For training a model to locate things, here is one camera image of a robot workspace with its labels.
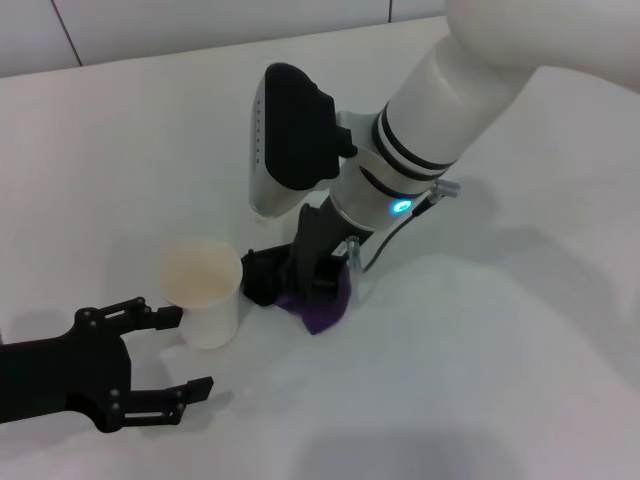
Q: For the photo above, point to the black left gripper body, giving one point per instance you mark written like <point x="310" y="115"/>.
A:
<point x="60" y="375"/>

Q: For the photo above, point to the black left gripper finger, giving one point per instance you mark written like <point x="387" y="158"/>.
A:
<point x="170" y="316"/>
<point x="200" y="389"/>

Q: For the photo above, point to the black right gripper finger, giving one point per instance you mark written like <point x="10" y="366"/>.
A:
<point x="265" y="275"/>
<point x="330" y="285"/>

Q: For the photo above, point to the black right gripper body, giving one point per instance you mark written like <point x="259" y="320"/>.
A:
<point x="315" y="240"/>

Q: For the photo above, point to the purple blue rag black edge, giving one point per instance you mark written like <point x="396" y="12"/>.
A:
<point x="325" y="317"/>

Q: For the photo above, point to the white paper cup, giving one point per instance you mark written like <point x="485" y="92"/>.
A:
<point x="205" y="285"/>

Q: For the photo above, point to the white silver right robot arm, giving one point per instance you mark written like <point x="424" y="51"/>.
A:
<point x="450" y="100"/>

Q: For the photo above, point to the silver right wrist connector plug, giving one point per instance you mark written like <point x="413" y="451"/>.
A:
<point x="447" y="187"/>

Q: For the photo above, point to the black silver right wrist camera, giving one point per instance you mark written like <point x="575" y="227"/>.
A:
<point x="295" y="130"/>

